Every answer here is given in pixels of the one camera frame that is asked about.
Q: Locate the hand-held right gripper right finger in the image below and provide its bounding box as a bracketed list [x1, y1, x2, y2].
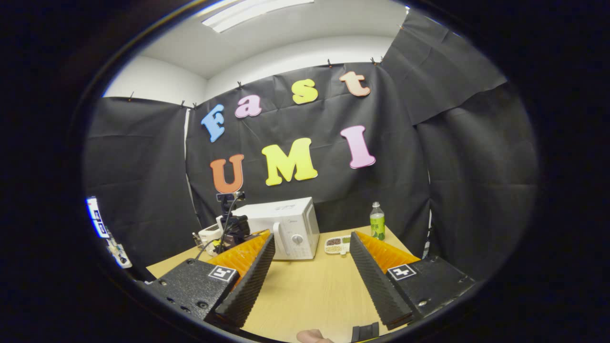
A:
[349, 231, 476, 330]

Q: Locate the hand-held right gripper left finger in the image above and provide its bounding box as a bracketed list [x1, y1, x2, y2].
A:
[143, 230, 276, 329]

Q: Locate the white microwave oven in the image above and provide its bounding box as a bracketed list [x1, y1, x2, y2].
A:
[232, 197, 321, 261]

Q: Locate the white toaster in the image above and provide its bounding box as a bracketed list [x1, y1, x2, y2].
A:
[198, 223, 224, 244]

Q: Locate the white divided snack tray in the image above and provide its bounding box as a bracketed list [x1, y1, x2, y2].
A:
[325, 235, 352, 255]

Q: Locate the green drink bottle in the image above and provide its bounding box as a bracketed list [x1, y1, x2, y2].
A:
[370, 202, 386, 241]

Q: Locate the black backdrop cloth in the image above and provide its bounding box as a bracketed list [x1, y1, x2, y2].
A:
[82, 10, 539, 282]

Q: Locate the white side desk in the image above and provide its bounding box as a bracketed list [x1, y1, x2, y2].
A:
[106, 233, 133, 270]

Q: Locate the bright monitor screen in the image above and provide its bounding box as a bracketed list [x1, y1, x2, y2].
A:
[86, 196, 110, 239]

